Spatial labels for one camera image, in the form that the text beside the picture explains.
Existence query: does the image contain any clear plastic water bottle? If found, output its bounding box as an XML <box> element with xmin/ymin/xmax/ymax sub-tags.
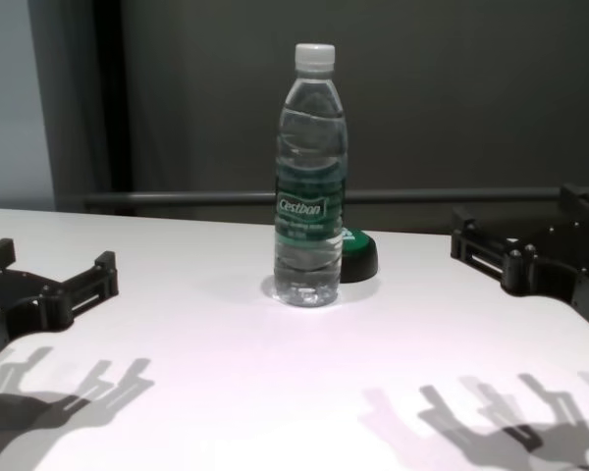
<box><xmin>273</xmin><ymin>42</ymin><xmax>349</xmax><ymax>306</ymax></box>

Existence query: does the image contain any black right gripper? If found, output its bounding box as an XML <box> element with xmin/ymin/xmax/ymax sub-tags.
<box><xmin>450</xmin><ymin>183</ymin><xmax>589</xmax><ymax>342</ymax></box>

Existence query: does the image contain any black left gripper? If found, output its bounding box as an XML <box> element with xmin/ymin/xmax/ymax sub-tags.
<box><xmin>0</xmin><ymin>237</ymin><xmax>120</xmax><ymax>344</ymax></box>

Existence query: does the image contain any black green round button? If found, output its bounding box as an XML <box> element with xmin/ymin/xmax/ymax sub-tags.
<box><xmin>340</xmin><ymin>227</ymin><xmax>380</xmax><ymax>284</ymax></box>

